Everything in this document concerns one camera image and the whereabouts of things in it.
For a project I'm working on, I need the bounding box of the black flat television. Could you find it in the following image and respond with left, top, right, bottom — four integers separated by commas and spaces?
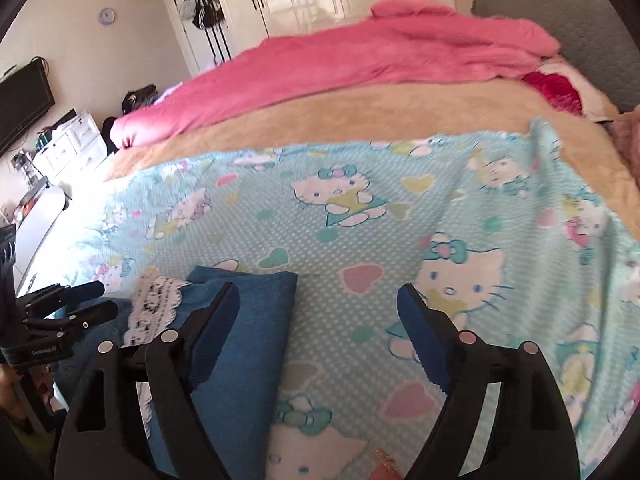
0, 57, 56, 153

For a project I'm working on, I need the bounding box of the white table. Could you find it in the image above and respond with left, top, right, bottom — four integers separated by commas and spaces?
10, 185, 71, 296

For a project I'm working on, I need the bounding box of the black striped hanging bag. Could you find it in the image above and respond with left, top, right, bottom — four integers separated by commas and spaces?
192, 0, 216, 31

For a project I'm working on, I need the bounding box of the pink fluffy garment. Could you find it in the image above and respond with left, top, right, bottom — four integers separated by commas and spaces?
612, 105, 640, 181

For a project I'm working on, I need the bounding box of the black handbag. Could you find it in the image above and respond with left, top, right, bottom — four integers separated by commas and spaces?
121, 84, 157, 115

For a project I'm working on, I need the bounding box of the white drawer cabinet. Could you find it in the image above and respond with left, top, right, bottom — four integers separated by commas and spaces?
32, 110, 108, 181

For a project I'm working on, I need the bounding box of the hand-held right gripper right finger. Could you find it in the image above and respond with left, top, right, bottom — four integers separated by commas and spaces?
396, 283, 581, 480

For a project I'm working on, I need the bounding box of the blue denim lace-trimmed garment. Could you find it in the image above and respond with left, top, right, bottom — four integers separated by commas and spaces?
50, 265, 298, 480

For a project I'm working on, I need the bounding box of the beige plush blanket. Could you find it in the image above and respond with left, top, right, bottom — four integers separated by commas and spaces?
102, 77, 640, 241

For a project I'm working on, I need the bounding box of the grey quilted headboard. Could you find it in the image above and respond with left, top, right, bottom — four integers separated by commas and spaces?
470, 0, 640, 113

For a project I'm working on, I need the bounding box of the white door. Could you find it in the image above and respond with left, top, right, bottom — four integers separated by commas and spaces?
161, 0, 236, 78

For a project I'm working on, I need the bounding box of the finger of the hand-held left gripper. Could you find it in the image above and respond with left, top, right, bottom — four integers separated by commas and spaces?
17, 281, 106, 313
22, 300, 119, 335

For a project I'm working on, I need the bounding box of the light blue cartoon printed blanket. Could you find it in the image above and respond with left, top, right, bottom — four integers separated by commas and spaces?
65, 117, 640, 480

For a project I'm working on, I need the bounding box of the person's right hand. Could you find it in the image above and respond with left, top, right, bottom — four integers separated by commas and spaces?
370, 447, 406, 480

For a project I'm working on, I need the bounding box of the red floral pillow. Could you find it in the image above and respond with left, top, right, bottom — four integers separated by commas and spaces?
520, 57, 621, 121

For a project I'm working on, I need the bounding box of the pink duvet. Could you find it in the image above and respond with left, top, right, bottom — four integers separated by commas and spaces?
109, 0, 561, 151

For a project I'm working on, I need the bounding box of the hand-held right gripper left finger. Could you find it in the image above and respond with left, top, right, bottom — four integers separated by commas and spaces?
54, 281, 241, 480

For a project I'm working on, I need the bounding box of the black cloth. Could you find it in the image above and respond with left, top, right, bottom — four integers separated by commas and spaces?
101, 116, 121, 153

